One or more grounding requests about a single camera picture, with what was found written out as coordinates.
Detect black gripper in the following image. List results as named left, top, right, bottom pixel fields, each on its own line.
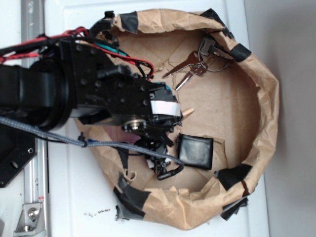
left=58, top=39, right=183, bottom=149

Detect grey braided cable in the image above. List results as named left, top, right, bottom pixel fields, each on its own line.
left=0, top=116, right=185, bottom=166

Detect black leather wallet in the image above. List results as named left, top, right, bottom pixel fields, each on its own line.
left=177, top=134, right=214, bottom=170

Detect aluminium extrusion rail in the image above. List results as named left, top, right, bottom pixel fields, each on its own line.
left=20, top=0, right=50, bottom=237

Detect thin metal key ring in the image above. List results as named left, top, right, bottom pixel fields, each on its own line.
left=203, top=57, right=233, bottom=74

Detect short silver key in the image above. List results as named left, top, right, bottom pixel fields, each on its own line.
left=175, top=64, right=207, bottom=91

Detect orange spiral sea shell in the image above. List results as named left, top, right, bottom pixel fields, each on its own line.
left=182, top=108, right=195, bottom=118

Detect white plastic tray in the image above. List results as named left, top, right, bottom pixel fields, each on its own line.
left=44, top=0, right=270, bottom=237

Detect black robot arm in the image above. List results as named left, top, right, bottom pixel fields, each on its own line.
left=0, top=39, right=183, bottom=146

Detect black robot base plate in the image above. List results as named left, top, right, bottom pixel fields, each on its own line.
left=0, top=125, right=38, bottom=188

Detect brown paper bag bin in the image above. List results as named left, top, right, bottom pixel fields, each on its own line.
left=91, top=9, right=279, bottom=230

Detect large square-head silver key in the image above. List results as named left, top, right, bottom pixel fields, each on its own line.
left=199, top=37, right=233, bottom=60

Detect red and teal wires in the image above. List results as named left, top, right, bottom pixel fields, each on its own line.
left=0, top=26, right=155, bottom=82

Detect metal corner bracket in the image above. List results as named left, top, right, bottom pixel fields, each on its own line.
left=13, top=202, right=47, bottom=237

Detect long silver key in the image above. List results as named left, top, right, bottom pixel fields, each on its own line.
left=162, top=51, right=202, bottom=79

